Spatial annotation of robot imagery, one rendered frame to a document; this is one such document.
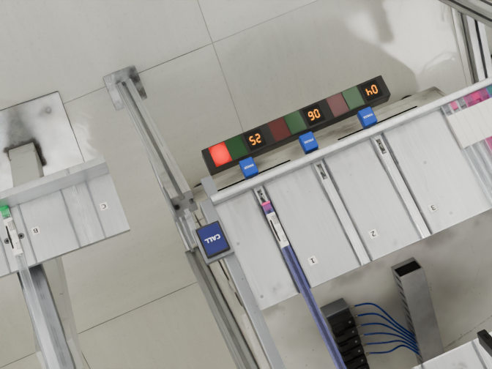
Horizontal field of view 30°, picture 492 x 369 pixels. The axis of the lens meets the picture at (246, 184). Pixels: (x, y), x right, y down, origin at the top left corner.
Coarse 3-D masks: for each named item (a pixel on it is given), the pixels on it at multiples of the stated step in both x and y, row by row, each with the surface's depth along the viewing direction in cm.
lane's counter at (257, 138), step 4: (252, 132) 156; (256, 132) 156; (260, 132) 156; (248, 136) 156; (252, 136) 156; (256, 136) 156; (260, 136) 156; (248, 140) 156; (252, 140) 156; (256, 140) 156; (260, 140) 156; (264, 140) 156; (248, 144) 156; (252, 144) 156; (256, 144) 156; (260, 144) 156; (264, 144) 156; (252, 148) 156; (256, 148) 156
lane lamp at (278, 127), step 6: (276, 120) 157; (282, 120) 157; (270, 126) 157; (276, 126) 157; (282, 126) 157; (276, 132) 156; (282, 132) 156; (288, 132) 156; (276, 138) 156; (282, 138) 156
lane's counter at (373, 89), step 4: (364, 84) 159; (368, 84) 159; (372, 84) 159; (376, 84) 159; (364, 88) 159; (368, 88) 159; (372, 88) 159; (376, 88) 159; (364, 92) 158; (368, 92) 158; (372, 92) 158; (376, 92) 158; (380, 92) 158; (368, 96) 158; (372, 96) 158; (376, 96) 158; (380, 96) 158; (368, 100) 158
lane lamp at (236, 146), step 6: (234, 138) 156; (240, 138) 156; (228, 144) 156; (234, 144) 156; (240, 144) 156; (228, 150) 156; (234, 150) 156; (240, 150) 156; (246, 150) 156; (234, 156) 155; (240, 156) 155
